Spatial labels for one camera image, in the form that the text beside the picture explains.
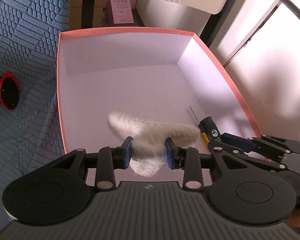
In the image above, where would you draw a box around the yellow handled screwdriver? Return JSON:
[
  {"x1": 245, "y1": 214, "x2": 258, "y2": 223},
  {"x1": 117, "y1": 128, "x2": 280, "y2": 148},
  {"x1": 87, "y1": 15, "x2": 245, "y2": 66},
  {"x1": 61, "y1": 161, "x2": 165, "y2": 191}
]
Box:
[{"x1": 190, "y1": 106, "x2": 222, "y2": 145}]

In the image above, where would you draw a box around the white fluffy plush toy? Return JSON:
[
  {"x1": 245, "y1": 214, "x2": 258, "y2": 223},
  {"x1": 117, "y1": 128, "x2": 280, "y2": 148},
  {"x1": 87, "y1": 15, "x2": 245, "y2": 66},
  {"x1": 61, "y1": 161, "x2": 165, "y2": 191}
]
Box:
[{"x1": 107, "y1": 111, "x2": 200, "y2": 177}]

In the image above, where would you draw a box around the red black mesh headset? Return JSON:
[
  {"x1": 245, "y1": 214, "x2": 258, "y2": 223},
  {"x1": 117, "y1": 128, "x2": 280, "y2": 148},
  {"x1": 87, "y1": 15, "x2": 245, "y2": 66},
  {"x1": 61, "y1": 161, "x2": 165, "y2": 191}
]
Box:
[{"x1": 0, "y1": 71, "x2": 20, "y2": 110}]

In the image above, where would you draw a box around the pink white storage box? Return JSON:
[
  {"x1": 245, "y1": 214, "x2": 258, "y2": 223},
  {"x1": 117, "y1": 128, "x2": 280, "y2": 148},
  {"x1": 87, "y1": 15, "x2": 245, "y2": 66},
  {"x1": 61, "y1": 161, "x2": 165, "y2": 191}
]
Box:
[{"x1": 57, "y1": 27, "x2": 261, "y2": 153}]

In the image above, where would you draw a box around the brown cardboard box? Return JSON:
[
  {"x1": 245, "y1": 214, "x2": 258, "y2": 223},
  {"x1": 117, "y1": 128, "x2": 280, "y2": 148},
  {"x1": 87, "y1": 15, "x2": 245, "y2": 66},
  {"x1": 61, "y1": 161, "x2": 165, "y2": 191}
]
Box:
[{"x1": 69, "y1": 0, "x2": 107, "y2": 30}]

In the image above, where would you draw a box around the pink printed carton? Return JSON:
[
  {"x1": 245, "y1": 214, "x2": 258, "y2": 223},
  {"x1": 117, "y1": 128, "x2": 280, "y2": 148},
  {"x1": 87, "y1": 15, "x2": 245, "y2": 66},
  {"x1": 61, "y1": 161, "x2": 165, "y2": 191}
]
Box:
[{"x1": 106, "y1": 0, "x2": 134, "y2": 27}]

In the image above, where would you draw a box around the blue textured sofa cover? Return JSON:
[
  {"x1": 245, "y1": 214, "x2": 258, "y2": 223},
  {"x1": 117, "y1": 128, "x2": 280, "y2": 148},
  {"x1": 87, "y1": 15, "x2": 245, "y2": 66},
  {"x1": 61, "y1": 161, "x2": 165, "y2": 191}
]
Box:
[{"x1": 0, "y1": 0, "x2": 70, "y2": 231}]

